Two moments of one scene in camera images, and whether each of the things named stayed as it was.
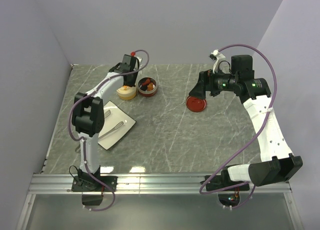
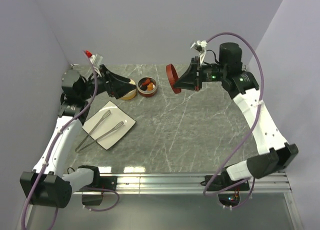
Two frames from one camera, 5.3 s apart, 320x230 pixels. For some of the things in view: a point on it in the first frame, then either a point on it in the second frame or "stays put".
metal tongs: x=117 y=125 stays put
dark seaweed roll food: x=144 y=87 stays put
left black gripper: x=132 y=83 to x=117 y=86
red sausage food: x=147 y=81 stays put
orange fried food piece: x=150 y=87 stays put
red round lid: x=195 y=104 to x=172 y=76
